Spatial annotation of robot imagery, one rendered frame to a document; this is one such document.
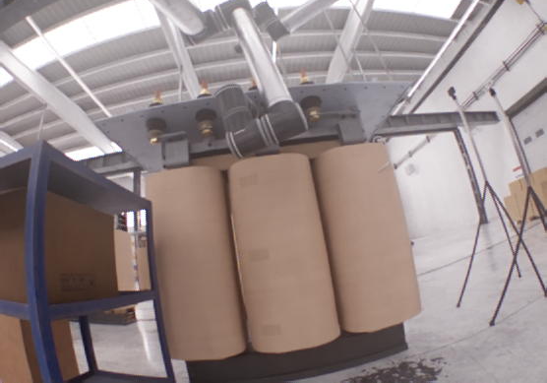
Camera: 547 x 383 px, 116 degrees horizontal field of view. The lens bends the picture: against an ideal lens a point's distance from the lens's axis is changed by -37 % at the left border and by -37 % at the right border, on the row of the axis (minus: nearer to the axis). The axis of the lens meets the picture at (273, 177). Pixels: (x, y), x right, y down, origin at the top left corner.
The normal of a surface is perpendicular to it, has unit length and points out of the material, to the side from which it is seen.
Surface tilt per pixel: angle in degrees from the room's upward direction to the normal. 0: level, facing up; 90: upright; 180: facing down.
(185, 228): 90
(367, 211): 90
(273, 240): 90
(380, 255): 90
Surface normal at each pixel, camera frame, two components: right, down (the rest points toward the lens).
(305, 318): 0.03, -0.31
